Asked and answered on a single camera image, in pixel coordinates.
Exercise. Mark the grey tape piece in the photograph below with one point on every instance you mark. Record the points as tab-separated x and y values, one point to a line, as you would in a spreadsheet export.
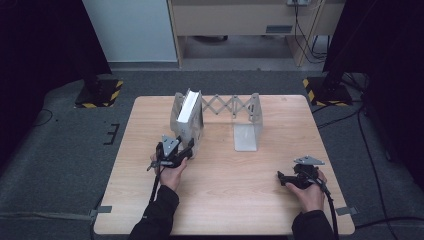
346	211
101	210

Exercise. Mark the black curtain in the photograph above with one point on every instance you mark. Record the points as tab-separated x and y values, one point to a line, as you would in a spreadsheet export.
40	50
390	66

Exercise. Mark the expandable metal book stand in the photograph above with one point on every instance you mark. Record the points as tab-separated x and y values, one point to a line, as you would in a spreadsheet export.
246	133

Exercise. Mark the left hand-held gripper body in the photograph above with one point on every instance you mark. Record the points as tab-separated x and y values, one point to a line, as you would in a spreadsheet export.
168	154

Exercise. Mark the person's left hand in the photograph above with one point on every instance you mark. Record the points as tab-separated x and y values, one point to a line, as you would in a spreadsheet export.
171	176

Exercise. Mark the striped black stand base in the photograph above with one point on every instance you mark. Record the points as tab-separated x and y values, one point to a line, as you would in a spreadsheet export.
100	95
328	93

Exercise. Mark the person's right hand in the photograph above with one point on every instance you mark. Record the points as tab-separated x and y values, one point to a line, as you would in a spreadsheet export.
310	197

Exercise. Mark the grey power strip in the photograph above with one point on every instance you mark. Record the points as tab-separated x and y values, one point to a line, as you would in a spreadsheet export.
297	2

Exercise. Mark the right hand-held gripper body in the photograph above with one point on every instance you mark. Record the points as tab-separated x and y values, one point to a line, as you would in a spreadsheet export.
306	171

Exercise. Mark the white cabinet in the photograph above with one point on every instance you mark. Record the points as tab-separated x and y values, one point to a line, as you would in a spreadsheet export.
133	30

